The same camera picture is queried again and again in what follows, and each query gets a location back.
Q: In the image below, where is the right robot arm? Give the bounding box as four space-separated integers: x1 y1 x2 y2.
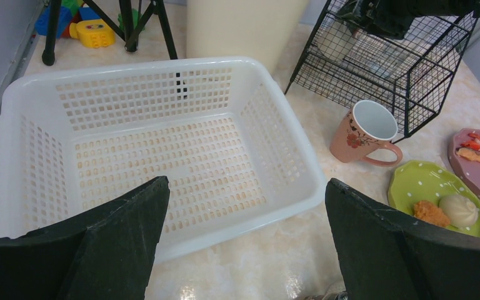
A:
337 0 480 40

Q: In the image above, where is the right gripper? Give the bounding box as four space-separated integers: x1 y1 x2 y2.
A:
339 1 414 39

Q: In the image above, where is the orange fried nugget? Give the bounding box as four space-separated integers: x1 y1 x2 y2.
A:
413 200 451 228

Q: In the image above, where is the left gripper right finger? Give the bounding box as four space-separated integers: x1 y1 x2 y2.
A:
325 178 480 299

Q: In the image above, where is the yellow toy block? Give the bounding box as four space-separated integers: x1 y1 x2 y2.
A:
69 19 115 48

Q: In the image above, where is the green toy block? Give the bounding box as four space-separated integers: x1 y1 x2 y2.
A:
61 0 83 16

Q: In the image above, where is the cream plastic waste bin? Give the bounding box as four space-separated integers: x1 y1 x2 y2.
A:
186 0 309 73

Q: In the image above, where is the steamed bun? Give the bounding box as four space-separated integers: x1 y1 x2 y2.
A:
439 194 479 228

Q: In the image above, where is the red shrimp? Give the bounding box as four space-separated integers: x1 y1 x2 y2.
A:
460 132 480 152

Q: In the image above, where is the green dotted plate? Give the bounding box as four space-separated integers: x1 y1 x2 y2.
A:
387 160 480 238

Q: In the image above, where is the white plastic basket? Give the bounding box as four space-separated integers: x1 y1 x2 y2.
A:
0 57 326 262

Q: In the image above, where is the pink floral mug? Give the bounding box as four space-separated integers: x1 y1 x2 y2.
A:
329 99 403 167

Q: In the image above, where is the fried shrimp piece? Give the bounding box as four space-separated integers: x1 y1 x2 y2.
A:
456 147 480 163

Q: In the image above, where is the black perforated music stand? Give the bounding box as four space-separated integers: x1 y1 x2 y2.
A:
35 1 178 66

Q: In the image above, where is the black wire rack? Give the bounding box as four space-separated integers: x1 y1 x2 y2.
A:
289 1 477 141

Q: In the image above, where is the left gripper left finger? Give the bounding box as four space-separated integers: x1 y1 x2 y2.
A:
0 176 170 299

